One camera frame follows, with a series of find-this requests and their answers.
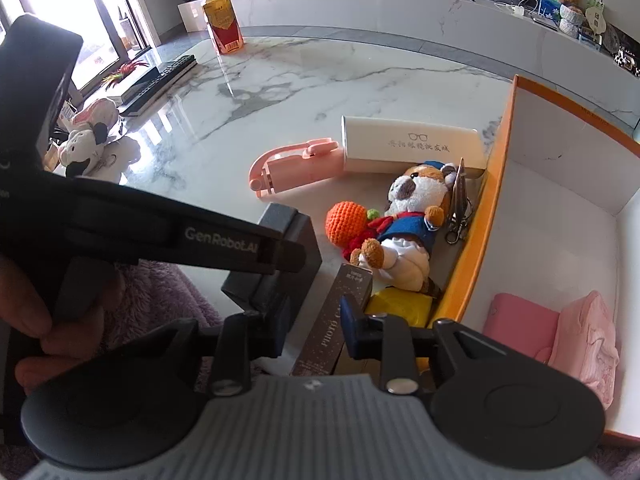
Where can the yellow tape measure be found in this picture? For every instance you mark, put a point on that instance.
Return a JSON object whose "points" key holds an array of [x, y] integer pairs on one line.
{"points": [[414, 307]]}

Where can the pink phone holder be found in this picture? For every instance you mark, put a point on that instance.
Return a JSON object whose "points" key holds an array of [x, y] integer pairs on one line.
{"points": [[295, 165]]}

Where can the orange cardboard box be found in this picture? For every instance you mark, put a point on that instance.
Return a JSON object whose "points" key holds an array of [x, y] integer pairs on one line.
{"points": [[558, 217]]}

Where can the white plush toy floor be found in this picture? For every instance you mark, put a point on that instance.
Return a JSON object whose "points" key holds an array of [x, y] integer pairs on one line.
{"points": [[84, 147]]}

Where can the red panda plush toy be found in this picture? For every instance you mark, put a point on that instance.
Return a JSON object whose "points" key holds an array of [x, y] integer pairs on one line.
{"points": [[398, 246]]}

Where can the person left hand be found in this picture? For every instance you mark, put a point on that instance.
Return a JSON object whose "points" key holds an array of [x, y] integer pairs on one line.
{"points": [[64, 345]]}

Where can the pink wallet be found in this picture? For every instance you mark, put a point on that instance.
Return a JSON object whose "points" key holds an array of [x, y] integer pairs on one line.
{"points": [[522, 325]]}

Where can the purple fluffy blanket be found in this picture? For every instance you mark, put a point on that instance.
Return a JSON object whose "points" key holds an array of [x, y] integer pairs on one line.
{"points": [[155, 294]]}

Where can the black small box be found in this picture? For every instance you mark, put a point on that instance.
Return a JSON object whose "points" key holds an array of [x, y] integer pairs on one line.
{"points": [[282, 293]]}

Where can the black keyboard on floor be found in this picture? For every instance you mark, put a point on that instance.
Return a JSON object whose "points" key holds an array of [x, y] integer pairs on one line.
{"points": [[157, 86]]}

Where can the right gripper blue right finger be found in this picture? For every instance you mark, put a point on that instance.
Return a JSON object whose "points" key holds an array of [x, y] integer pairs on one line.
{"points": [[385, 338]]}

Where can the white marble tv cabinet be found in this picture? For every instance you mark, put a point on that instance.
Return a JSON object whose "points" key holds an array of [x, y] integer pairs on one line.
{"points": [[472, 32]]}

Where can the pink cloth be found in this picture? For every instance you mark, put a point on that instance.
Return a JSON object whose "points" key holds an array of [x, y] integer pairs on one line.
{"points": [[585, 345]]}

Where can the orange crochet ball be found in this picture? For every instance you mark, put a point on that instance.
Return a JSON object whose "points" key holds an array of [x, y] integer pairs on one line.
{"points": [[347, 226]]}

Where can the orange tea bottle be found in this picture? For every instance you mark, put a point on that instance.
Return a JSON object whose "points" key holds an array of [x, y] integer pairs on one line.
{"points": [[223, 26]]}

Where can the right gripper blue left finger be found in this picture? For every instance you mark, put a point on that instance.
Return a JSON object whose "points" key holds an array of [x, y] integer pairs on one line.
{"points": [[244, 338]]}

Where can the white glasses case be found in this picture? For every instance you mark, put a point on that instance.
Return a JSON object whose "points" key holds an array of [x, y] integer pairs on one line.
{"points": [[390, 146]]}

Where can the brown photo box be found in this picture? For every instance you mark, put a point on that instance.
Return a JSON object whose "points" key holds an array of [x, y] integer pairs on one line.
{"points": [[324, 343]]}

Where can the teddy bear on cabinet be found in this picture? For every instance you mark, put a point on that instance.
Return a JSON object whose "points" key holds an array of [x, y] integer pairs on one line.
{"points": [[571, 17]]}

